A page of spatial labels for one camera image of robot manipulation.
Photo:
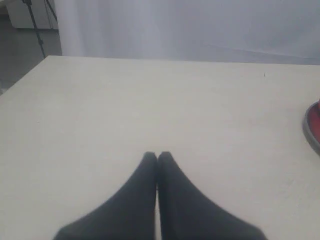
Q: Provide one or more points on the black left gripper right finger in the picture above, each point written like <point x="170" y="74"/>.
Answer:
<point x="187" y="214"/>

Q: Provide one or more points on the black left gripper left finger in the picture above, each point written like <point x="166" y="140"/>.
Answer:
<point x="128" y="215"/>

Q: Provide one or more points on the round steel plate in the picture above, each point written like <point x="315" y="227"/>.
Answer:
<point x="311" y="126"/>

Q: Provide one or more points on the white backdrop cloth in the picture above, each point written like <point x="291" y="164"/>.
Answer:
<point x="250" y="31"/>

